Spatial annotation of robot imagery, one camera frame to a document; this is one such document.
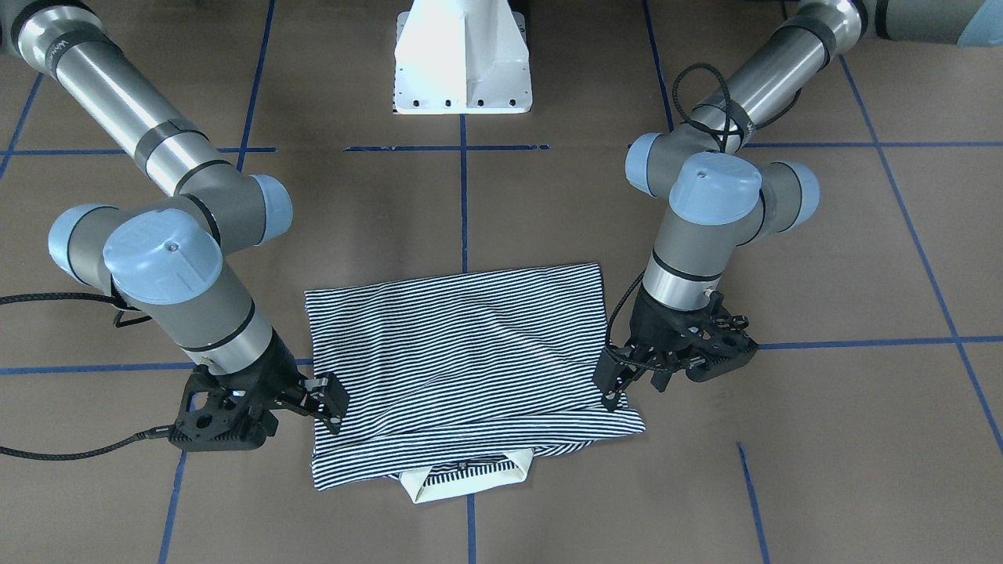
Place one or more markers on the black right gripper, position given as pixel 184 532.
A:
pixel 276 371

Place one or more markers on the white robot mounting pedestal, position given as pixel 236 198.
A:
pixel 462 57

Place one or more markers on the blue white striped polo shirt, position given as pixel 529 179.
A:
pixel 459 384

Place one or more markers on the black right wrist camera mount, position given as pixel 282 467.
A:
pixel 223 413

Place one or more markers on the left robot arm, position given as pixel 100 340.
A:
pixel 718 201

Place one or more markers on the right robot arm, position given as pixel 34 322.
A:
pixel 168 257

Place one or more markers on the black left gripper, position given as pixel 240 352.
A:
pixel 648 323

